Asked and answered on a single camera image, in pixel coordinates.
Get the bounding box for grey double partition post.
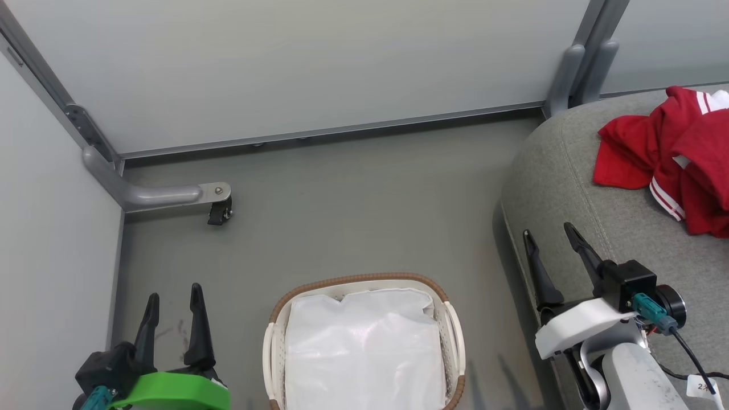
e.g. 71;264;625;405
543;0;632;118

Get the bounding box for teal right camera connector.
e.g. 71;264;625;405
632;293;679;335

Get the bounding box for grey curved partition foot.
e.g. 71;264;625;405
82;145;232;215

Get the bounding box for teal camera connector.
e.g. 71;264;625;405
80;386;116;410
632;293;679;335

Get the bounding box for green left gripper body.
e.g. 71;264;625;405
110;364;231;410

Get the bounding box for grey fabric sofa seat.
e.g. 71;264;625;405
500;84;729;410

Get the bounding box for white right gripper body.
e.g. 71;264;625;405
535;298;638;360

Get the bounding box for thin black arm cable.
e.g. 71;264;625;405
660;364;729;382

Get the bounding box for red garment with white stripes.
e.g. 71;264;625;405
592;85;729;239

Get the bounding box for white paper cable tag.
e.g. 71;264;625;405
686;373;722;400

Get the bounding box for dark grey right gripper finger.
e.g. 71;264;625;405
522;229;565;311
563;222;614;298

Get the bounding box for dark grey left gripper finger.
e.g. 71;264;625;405
134;293;161;372
183;283;216;368

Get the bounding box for thin black camera cable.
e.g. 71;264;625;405
671;328;715;396

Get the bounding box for teal left camera connector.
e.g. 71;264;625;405
80;386;116;410

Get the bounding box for grey slanted partition post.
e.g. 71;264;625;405
0;0;125;173

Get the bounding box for white laundry basket brown rim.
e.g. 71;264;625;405
262;272;466;410

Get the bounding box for white plastic basket liner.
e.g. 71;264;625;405
284;288;448;410

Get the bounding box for black partition caster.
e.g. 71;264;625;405
206;196;234;227

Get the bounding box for grey partition bottom rail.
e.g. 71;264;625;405
118;101;548;161

